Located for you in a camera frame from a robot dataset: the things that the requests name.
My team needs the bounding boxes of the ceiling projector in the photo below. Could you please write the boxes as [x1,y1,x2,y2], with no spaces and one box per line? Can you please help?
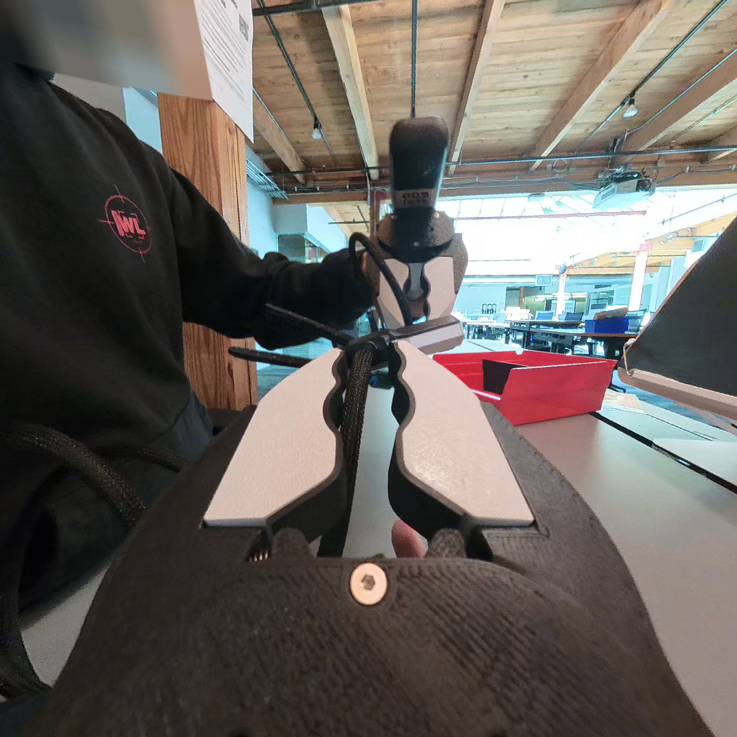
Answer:
[593,170,654,208]

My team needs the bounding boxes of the person's right hand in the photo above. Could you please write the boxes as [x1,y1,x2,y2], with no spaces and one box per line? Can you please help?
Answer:
[392,518,430,558]

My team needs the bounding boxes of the wooden pillar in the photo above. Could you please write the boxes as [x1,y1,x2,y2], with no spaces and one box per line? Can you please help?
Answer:
[158,92,260,412]

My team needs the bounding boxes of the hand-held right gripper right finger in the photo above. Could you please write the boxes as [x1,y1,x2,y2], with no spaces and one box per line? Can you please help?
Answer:
[387,341,536,537]

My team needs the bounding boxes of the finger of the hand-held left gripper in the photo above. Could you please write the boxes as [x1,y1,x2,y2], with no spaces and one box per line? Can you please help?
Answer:
[373,258,416,330]
[422,258,457,322]

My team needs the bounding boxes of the row of office desks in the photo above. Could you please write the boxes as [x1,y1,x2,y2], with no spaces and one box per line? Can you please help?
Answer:
[461,305,648,360]

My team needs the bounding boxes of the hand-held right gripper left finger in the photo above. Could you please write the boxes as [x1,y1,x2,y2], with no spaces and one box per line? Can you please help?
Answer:
[202,347,350,542]

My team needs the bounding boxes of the tablet on white stand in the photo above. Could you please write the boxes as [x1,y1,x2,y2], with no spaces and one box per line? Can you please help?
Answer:
[625,216,737,398]
[616,367,737,489]

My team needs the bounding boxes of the grey desk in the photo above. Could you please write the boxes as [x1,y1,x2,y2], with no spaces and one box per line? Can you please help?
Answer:
[593,392,737,493]
[17,340,737,737]

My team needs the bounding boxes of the thick black braided cable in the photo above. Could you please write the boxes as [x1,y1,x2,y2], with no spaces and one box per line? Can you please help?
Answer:
[0,345,376,700]

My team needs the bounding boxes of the black bin divider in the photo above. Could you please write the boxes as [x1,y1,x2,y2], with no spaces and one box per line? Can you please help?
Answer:
[483,357,539,393]

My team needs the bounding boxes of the person's black hoodie torso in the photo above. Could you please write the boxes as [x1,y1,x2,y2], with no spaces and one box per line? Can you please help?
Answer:
[0,63,271,611]

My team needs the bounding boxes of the person's left forearm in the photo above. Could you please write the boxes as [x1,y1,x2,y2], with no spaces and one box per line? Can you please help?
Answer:
[230,245,375,352]

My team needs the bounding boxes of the white paper notice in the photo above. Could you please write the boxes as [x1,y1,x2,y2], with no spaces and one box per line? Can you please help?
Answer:
[193,0,255,144]

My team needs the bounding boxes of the red bin with black divider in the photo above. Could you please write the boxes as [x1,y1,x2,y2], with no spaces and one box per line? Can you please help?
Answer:
[432,349,618,427]

